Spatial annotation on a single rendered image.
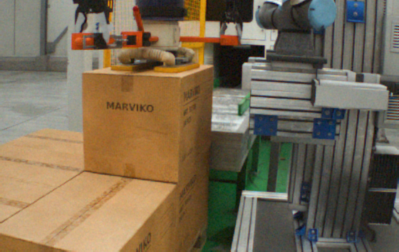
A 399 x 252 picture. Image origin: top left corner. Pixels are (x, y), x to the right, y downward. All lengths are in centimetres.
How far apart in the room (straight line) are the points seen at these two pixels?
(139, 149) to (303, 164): 73
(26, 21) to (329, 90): 1192
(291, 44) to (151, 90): 54
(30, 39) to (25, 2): 113
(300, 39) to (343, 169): 62
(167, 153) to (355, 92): 71
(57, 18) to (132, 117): 1092
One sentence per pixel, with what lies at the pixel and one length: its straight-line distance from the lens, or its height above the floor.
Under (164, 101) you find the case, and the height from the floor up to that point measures 85.
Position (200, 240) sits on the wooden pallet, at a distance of 219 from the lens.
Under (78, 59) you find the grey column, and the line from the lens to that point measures 323.
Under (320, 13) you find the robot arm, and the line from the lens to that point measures 144.
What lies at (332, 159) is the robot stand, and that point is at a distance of 184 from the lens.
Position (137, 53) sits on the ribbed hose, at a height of 102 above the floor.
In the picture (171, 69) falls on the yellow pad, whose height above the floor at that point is 96.
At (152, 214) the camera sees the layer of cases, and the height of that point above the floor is 53.
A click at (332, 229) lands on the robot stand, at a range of 198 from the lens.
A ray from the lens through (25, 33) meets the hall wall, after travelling 1297.
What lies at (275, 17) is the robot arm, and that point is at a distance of 210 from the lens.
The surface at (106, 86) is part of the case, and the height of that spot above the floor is 90.
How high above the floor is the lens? 110
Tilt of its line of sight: 11 degrees down
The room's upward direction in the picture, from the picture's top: 2 degrees clockwise
